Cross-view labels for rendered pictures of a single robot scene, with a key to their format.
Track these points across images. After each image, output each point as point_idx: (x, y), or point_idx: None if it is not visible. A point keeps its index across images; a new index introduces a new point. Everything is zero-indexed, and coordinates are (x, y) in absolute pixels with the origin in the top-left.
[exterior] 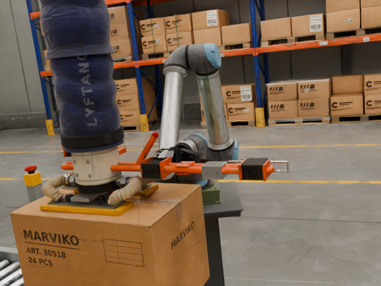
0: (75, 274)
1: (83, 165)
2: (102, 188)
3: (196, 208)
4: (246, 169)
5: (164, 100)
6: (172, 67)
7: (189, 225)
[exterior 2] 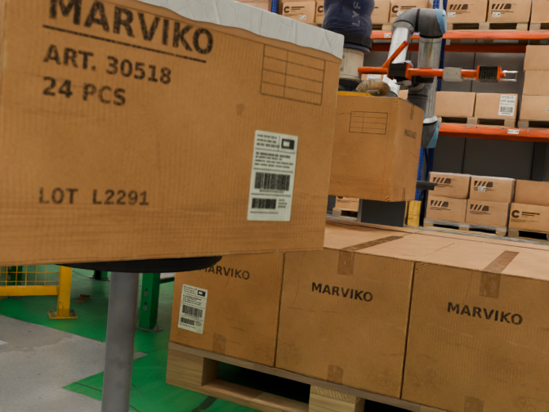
0: None
1: None
2: (349, 82)
3: (419, 125)
4: (484, 70)
5: (391, 49)
6: (403, 23)
7: (413, 132)
